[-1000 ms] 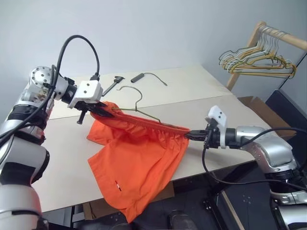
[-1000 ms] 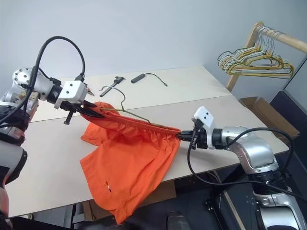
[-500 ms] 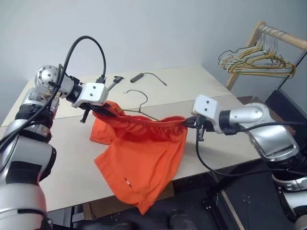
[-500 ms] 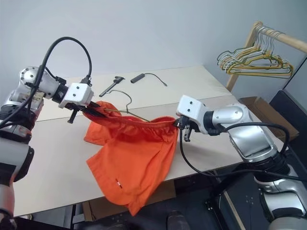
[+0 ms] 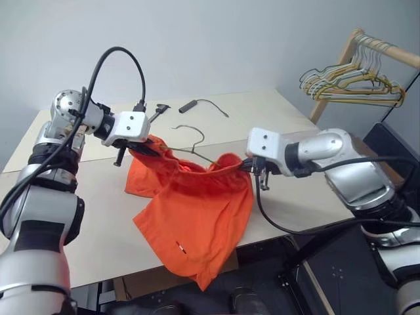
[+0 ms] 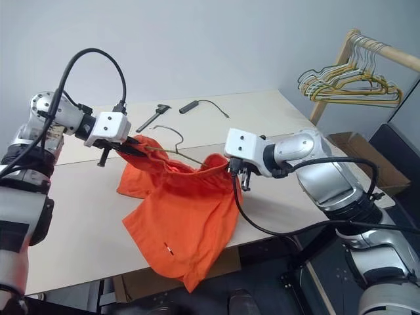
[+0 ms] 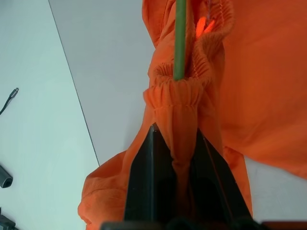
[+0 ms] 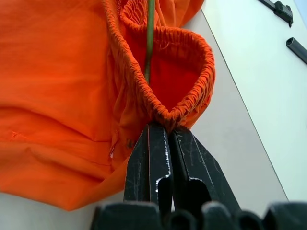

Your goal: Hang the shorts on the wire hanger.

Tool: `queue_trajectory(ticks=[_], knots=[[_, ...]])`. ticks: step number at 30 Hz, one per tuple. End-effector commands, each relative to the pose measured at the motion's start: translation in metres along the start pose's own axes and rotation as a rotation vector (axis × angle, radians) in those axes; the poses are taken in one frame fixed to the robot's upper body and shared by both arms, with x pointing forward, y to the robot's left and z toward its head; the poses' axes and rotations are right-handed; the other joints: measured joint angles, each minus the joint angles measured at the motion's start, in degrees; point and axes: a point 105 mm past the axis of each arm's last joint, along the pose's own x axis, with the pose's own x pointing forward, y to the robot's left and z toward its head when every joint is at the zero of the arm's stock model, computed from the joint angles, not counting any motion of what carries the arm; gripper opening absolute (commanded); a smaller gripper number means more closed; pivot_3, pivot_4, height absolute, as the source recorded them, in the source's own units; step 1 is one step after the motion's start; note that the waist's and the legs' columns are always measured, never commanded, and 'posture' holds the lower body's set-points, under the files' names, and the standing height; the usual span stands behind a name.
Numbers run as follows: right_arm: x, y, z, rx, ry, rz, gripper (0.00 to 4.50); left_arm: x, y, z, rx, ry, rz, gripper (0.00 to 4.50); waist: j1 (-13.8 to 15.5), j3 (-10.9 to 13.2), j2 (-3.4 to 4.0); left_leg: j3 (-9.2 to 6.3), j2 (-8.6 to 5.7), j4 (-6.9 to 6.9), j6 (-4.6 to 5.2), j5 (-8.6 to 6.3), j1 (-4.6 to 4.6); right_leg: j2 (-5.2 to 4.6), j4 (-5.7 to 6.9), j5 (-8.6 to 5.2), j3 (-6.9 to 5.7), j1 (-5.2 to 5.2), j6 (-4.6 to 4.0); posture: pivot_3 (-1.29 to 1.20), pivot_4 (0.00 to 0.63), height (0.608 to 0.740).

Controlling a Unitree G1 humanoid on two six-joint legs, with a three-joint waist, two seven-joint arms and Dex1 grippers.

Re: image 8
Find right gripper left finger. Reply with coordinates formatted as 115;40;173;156
123;123;175;212

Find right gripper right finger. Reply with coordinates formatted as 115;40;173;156
168;126;242;212

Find orange shorts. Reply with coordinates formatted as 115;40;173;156
0;0;217;212

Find green wire hanger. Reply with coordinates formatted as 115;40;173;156
143;0;157;84

